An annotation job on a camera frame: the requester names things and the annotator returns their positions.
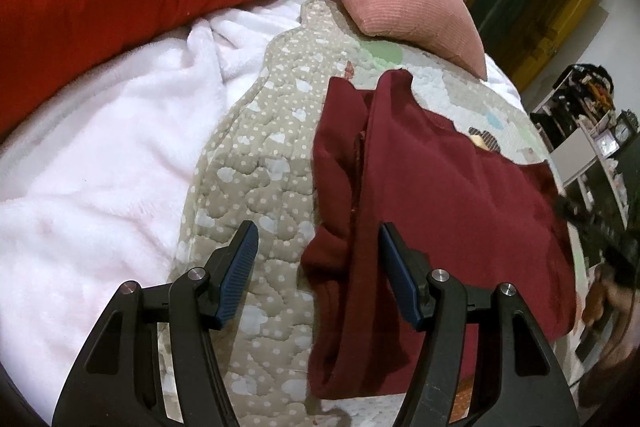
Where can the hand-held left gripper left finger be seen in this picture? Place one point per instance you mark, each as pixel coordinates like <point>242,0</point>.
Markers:
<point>235,278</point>

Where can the beige dotted quilted bedspread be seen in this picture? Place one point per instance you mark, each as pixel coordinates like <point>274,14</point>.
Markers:
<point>250,177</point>

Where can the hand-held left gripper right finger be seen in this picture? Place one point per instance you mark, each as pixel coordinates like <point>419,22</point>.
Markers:
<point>400,278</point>

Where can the yellow framed door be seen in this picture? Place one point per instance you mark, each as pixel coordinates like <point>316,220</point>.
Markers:
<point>530,12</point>

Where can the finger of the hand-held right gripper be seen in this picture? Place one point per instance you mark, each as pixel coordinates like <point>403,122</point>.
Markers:
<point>575,212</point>

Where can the cluttered shoe rack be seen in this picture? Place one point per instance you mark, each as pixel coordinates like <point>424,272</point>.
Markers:
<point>575,107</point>

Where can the person's right hand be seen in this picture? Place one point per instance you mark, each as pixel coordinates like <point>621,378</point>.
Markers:
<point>607,302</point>

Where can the white fleece blanket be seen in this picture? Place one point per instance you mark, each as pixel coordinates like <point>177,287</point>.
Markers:
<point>100,167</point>

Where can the maroon long-sleeve shirt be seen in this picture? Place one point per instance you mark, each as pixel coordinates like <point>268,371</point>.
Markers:
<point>440,217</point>

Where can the white shelf cabinet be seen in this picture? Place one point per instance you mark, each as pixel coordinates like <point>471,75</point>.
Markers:
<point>592,167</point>

